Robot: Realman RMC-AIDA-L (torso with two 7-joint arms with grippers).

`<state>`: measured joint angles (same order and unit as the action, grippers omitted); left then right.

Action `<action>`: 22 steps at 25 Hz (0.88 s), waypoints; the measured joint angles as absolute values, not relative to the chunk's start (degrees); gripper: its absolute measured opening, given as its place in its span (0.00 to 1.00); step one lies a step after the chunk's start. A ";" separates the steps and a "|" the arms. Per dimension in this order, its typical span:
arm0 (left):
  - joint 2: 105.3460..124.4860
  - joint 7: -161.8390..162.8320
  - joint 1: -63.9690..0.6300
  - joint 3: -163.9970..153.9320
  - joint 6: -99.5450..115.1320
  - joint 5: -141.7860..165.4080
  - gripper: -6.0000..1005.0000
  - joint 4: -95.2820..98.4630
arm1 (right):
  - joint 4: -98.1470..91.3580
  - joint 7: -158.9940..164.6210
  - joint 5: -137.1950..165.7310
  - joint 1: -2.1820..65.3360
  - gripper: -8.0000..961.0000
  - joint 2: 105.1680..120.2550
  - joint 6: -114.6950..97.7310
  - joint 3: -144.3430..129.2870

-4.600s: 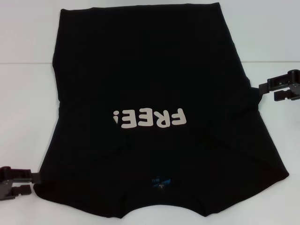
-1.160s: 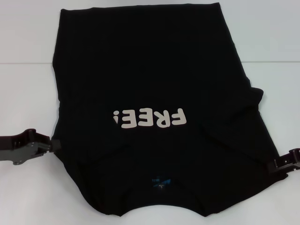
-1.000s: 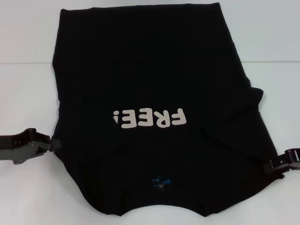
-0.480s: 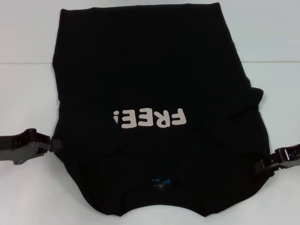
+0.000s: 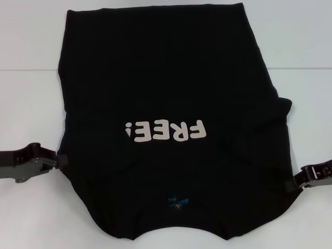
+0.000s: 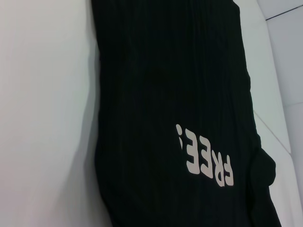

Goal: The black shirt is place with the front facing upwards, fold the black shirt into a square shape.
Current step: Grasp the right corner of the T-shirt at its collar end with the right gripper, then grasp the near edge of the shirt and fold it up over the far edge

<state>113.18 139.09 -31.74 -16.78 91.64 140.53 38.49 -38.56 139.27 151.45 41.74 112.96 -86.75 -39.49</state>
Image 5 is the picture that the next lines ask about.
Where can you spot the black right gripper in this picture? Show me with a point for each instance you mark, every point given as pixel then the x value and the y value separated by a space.
pixel 319 176

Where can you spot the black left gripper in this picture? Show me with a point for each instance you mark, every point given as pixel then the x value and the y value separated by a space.
pixel 20 163

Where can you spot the black t-shirt with FREE print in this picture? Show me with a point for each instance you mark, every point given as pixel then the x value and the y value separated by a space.
pixel 166 77

